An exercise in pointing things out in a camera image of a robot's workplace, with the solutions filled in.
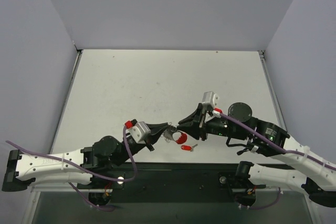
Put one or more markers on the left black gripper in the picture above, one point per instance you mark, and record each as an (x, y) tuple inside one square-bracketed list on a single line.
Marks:
[(148, 139)]

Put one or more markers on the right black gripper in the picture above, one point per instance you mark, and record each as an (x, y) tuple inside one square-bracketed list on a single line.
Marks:
[(200, 124)]

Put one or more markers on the red handled keyring holder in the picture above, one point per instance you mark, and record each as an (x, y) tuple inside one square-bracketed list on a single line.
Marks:
[(172, 134)]

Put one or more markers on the red key tag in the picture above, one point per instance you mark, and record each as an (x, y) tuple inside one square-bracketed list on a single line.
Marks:
[(189, 148)]

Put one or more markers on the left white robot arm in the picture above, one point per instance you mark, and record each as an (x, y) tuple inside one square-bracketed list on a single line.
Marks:
[(106, 160)]

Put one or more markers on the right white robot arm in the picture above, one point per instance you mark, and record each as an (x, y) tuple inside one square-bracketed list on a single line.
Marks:
[(309, 174)]

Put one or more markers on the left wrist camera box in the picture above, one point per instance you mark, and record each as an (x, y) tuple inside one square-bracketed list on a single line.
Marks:
[(139, 132)]

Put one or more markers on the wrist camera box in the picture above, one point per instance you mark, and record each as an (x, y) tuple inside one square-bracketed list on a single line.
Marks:
[(139, 132), (210, 100)]

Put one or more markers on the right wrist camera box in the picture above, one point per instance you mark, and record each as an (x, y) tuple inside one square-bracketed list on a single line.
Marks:
[(210, 100)]

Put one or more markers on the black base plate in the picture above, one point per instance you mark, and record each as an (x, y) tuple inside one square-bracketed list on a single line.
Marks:
[(177, 183)]

